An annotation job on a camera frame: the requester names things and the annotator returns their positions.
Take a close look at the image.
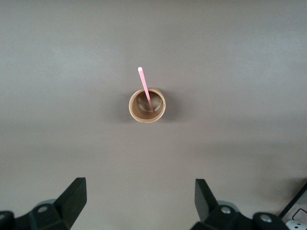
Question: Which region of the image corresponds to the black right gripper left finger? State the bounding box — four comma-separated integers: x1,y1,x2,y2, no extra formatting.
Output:
0,177,87,230

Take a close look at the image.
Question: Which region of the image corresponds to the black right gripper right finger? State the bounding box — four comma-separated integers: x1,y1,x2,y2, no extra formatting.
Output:
189,178,288,230

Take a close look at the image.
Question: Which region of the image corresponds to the pink chopstick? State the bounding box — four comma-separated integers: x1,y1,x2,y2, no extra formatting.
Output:
138,67,154,113

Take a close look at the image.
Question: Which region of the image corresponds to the brown cardboard cup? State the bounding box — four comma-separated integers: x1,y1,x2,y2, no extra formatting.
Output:
128,88,166,124

